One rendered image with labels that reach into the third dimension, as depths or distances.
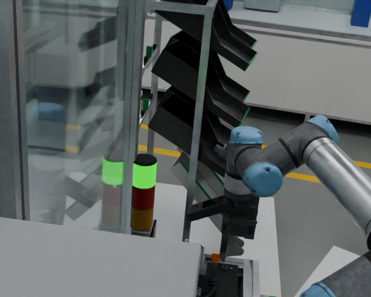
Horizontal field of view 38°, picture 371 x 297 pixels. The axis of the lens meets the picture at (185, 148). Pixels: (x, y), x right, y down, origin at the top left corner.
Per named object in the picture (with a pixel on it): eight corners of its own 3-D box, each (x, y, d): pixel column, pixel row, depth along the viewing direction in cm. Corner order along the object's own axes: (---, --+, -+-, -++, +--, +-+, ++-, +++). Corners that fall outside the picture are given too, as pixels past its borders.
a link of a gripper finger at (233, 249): (241, 271, 137) (246, 240, 133) (218, 267, 137) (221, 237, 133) (241, 263, 140) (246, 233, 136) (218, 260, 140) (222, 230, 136)
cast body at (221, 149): (238, 162, 164) (250, 144, 161) (235, 168, 160) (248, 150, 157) (215, 147, 164) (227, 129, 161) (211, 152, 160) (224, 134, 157)
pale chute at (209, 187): (237, 220, 173) (248, 214, 171) (228, 242, 161) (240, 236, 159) (182, 151, 169) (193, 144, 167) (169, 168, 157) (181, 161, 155)
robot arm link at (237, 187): (224, 178, 126) (226, 163, 134) (222, 195, 128) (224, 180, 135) (257, 182, 126) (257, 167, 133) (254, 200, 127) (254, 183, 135)
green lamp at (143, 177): (156, 178, 114) (158, 157, 112) (153, 190, 109) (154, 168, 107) (133, 175, 114) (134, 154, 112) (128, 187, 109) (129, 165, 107)
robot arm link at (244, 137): (237, 138, 120) (226, 123, 127) (231, 182, 124) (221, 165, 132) (270, 138, 122) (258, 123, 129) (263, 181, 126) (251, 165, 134)
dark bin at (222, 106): (245, 114, 158) (259, 93, 155) (237, 129, 146) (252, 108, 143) (165, 60, 159) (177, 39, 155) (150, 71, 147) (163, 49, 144)
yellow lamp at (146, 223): (153, 220, 118) (155, 200, 116) (150, 232, 113) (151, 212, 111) (131, 217, 118) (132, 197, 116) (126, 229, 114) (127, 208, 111)
